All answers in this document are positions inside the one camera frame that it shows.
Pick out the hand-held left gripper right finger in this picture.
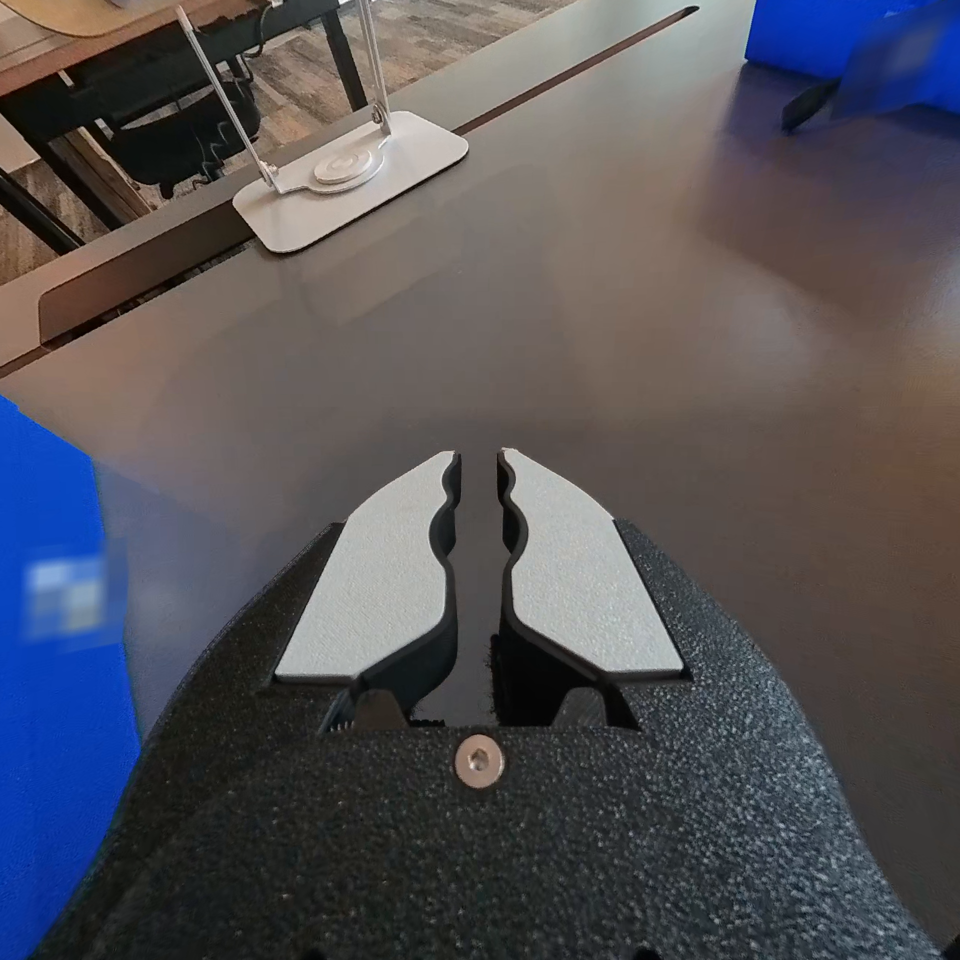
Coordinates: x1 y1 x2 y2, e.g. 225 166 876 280
495 447 687 687

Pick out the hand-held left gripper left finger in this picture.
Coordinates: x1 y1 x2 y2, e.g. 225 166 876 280
273 450 463 691

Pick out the blue plastic bin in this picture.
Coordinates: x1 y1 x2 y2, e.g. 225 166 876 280
746 0 960 118
0 398 144 960

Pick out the black usb hub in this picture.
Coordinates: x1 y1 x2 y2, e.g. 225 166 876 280
780 72 856 133

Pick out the dark office desk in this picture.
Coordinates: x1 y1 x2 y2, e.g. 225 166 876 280
0 0 369 256

